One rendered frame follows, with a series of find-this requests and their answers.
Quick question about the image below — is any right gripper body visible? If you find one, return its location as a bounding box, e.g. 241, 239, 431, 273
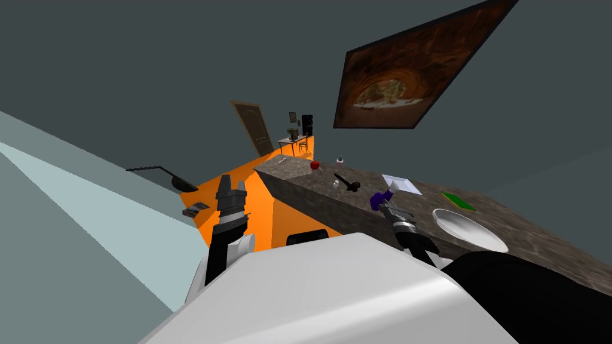
379, 202, 415, 228

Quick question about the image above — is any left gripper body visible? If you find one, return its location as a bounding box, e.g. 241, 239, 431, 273
215, 188, 249, 217

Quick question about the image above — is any purple bottle with white top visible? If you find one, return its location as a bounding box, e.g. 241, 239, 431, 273
369, 181, 401, 212

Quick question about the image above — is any white square plate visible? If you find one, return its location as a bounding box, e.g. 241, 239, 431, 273
382, 174, 424, 196

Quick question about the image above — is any dark flat book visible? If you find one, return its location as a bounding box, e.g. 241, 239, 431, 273
181, 202, 211, 219

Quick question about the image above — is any brown door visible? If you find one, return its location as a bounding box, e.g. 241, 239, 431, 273
231, 100, 276, 158

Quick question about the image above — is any green book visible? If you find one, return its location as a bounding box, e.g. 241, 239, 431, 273
440, 192, 477, 212

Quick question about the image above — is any grey desk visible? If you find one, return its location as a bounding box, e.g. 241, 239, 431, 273
277, 126, 310, 156

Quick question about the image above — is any white bowl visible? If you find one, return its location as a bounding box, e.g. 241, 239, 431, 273
432, 208, 509, 254

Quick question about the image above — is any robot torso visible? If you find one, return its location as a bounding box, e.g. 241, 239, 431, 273
137, 229, 519, 344

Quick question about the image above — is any large brown cave picture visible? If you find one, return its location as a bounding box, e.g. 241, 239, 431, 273
332, 0, 520, 130

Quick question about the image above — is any black long-handled pan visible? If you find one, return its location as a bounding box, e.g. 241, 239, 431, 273
125, 165, 200, 194

